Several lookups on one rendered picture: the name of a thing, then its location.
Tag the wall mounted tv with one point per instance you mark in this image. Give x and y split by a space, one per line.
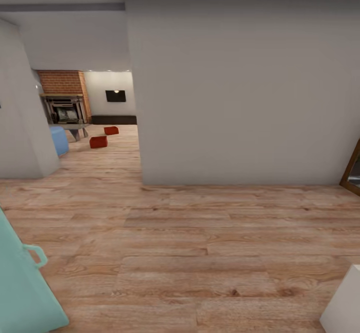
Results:
115 96

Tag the cabinet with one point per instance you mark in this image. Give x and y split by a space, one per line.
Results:
114 120

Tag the wood fireplace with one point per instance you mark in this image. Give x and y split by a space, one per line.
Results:
65 108

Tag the storage box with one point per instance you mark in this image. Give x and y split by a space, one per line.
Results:
98 142
111 130

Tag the sofa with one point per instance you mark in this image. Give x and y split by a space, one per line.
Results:
60 140

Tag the coffee table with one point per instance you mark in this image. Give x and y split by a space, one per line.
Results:
74 129

